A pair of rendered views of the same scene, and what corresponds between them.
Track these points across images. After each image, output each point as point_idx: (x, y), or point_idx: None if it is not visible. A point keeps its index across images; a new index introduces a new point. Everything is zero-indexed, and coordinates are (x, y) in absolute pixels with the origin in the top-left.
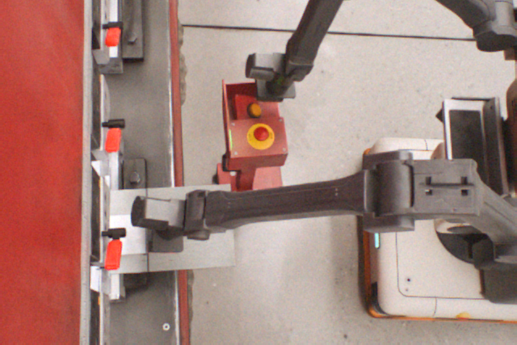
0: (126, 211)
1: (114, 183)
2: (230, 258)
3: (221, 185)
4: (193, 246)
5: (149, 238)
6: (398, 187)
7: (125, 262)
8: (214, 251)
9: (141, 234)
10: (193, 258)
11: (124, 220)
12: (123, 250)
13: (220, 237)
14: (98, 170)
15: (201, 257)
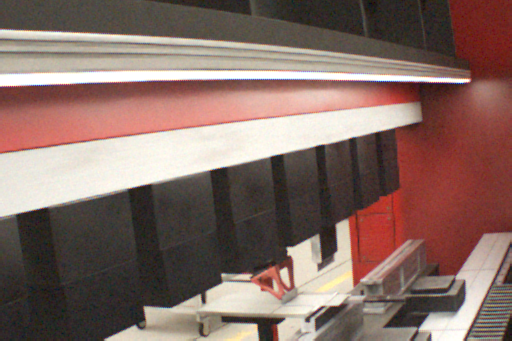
0: (299, 307)
1: (300, 330)
2: (233, 292)
3: (203, 310)
4: (256, 296)
5: (284, 253)
6: None
7: (319, 293)
8: (242, 294)
9: (295, 299)
10: (262, 293)
11: (304, 303)
12: (317, 295)
13: (231, 297)
14: (311, 335)
15: (255, 293)
